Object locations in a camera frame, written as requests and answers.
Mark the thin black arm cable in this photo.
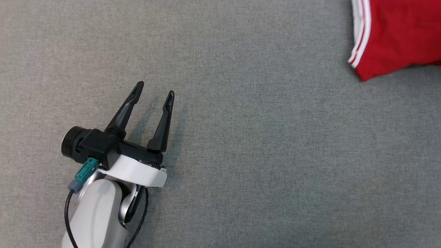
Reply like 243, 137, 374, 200
125, 186, 150, 248

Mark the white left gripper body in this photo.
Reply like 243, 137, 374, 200
98, 139, 168, 188

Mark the red basketball jersey number 23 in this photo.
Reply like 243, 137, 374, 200
347, 0, 441, 82

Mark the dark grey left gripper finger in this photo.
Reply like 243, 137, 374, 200
147, 90, 175, 154
105, 81, 145, 138

